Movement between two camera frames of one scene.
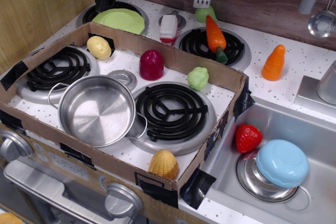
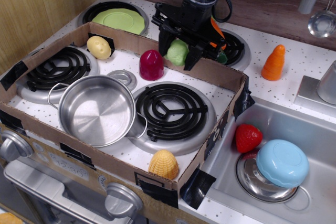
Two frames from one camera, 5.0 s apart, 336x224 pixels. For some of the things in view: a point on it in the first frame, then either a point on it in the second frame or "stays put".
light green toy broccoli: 198,78 to 177,52
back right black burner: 237,48 stays put
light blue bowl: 283,162 stays put
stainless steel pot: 97,111 stays put
